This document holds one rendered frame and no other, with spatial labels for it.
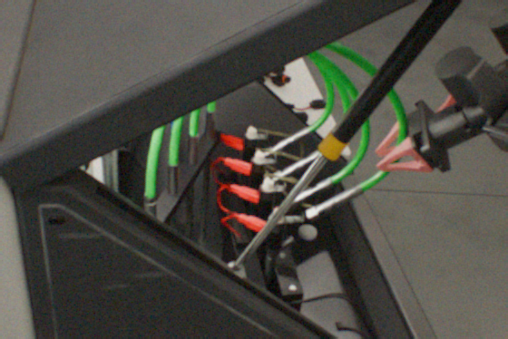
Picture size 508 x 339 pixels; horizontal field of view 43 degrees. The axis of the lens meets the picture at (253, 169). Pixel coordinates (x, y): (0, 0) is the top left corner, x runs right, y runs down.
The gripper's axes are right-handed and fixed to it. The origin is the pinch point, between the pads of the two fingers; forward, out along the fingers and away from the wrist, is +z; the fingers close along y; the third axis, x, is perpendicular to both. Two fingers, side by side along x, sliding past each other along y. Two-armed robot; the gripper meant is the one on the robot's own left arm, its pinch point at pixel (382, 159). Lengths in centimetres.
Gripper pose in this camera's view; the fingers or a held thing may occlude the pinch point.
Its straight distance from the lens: 100.8
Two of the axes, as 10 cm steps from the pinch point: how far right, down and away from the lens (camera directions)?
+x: 6.5, 5.3, 5.4
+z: -7.5, 4.0, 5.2
